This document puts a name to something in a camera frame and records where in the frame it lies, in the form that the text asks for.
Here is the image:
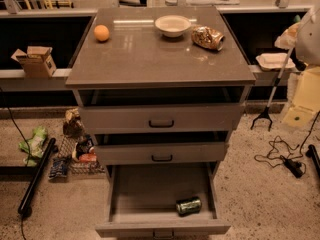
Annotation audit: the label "green soda can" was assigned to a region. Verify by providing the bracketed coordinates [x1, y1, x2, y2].
[176, 196, 202, 216]

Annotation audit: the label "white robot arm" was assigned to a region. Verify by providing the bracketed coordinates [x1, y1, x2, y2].
[295, 5, 320, 66]

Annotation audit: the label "grey drawer cabinet with counter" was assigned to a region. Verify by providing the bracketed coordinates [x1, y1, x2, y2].
[65, 5, 257, 172]

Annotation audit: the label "grey middle drawer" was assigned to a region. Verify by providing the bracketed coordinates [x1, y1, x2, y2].
[95, 142, 228, 165]

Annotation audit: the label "grey drawer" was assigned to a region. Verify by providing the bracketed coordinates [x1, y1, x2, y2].
[96, 163, 230, 240]
[95, 142, 228, 165]
[79, 104, 244, 134]

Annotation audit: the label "grey top drawer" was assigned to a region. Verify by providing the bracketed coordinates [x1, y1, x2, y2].
[79, 104, 244, 134]

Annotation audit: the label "crushed brown snack can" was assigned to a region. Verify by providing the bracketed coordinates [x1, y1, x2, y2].
[191, 26, 224, 51]

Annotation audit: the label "grey bottom drawer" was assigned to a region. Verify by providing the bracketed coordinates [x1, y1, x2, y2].
[96, 163, 230, 240]

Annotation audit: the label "red and dark snack bags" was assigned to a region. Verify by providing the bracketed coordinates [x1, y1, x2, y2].
[72, 135, 97, 163]

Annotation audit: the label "white bowl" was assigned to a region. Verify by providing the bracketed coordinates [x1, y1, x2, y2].
[154, 15, 191, 38]

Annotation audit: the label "brown snack bag on floor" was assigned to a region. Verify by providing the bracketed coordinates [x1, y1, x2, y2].
[63, 108, 84, 138]

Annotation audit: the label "orange fruit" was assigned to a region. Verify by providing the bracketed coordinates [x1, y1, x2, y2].
[94, 25, 110, 42]

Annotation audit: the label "reacher grabber tool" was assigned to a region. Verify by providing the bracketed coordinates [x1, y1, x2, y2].
[250, 48, 293, 130]

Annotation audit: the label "blue snack packet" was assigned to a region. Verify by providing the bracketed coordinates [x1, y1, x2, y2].
[49, 157, 69, 180]

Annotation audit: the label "white styrofoam tray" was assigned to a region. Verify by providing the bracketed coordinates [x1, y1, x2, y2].
[256, 53, 295, 71]

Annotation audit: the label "green chip bag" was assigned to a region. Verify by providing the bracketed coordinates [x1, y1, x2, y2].
[18, 126, 48, 167]

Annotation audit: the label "cardboard box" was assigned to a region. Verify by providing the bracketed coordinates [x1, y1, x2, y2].
[11, 46, 56, 78]

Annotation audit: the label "black floor bar right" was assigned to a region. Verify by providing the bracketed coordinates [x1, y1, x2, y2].
[306, 144, 320, 177]

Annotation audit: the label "black floor bar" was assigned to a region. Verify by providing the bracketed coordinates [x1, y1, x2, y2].
[306, 144, 320, 177]
[18, 138, 56, 217]

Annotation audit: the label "black floor bar left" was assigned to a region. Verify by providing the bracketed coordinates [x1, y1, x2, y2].
[18, 138, 56, 217]

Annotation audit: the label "wire basket on floor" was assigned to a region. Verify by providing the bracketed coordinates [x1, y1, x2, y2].
[58, 135, 105, 175]

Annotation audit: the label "black power adapter with cable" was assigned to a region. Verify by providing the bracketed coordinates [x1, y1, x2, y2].
[254, 110, 320, 179]

